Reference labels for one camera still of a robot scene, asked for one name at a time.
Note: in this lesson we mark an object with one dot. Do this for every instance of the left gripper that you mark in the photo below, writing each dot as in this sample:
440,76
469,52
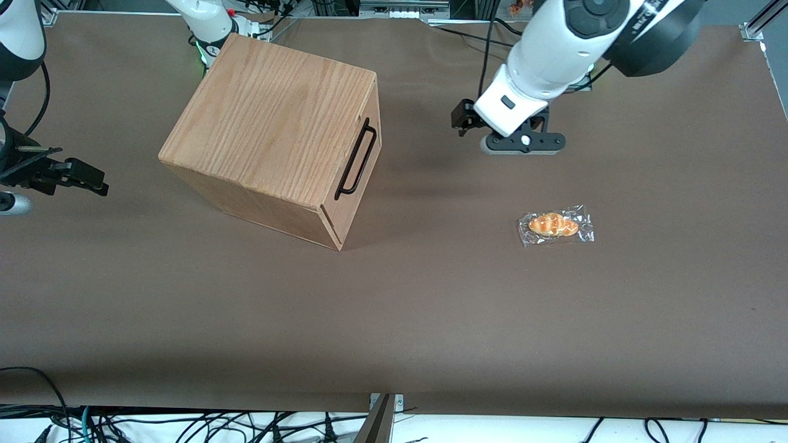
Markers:
463,117

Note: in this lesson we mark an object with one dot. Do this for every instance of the wooden drawer front panel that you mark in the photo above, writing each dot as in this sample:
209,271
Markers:
332,212

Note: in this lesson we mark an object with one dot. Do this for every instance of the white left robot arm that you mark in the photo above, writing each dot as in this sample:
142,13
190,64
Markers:
554,49

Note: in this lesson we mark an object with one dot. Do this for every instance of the wooden drawer cabinet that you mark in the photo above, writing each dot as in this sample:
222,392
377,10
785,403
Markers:
265,123

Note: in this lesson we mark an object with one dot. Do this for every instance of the orange bread picture package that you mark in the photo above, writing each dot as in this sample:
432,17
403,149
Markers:
517,7

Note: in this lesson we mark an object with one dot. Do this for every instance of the bread roll in clear wrapper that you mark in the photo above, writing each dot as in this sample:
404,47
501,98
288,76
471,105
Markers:
553,224

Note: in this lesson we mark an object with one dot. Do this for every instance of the grey power strip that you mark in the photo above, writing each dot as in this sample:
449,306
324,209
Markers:
403,9

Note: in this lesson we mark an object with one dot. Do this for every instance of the aluminium corner profile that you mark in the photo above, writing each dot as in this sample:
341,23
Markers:
754,27

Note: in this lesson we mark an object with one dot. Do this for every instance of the grey aluminium beam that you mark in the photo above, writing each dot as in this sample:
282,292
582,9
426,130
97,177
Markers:
377,424

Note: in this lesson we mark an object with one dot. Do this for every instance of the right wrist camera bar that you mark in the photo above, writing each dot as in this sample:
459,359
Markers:
12,204

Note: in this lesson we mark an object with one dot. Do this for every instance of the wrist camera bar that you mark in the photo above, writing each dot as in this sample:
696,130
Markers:
12,204
542,144

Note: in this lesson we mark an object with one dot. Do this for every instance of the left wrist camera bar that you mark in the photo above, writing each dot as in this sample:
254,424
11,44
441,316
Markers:
542,144

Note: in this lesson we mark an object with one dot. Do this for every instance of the metal corner bracket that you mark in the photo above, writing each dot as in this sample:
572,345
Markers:
49,17

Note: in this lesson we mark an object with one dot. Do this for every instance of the aluminium table edge rail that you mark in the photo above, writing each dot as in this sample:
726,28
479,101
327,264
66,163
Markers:
779,67

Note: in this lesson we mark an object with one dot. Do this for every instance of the small metal bracket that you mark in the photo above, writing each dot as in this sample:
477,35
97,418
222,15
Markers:
399,403

